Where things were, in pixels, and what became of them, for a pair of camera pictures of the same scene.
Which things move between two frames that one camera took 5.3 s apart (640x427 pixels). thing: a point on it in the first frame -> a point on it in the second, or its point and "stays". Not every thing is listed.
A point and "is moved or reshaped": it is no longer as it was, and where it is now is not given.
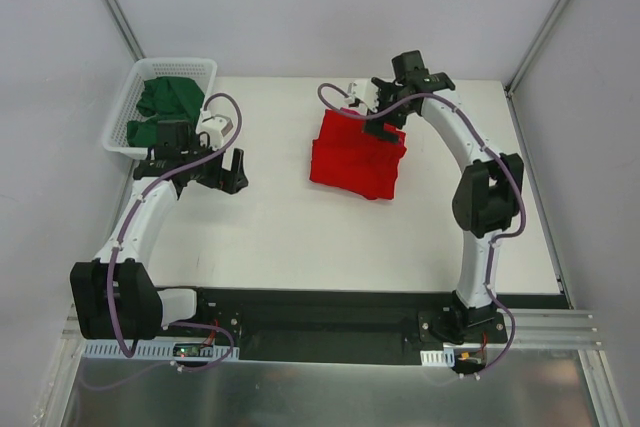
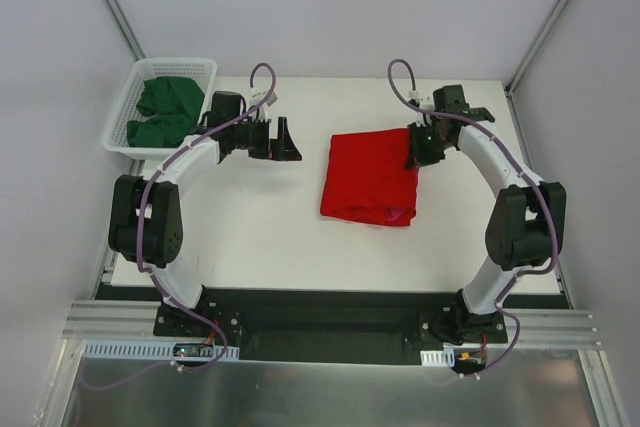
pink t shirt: (347, 110) -> (393, 214)
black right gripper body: (381, 110) -> (422, 145)
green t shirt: (169, 99) stays
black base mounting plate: (343, 325) stays
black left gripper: (220, 173) -> (272, 138)
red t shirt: (347, 157) is moved or reshaped
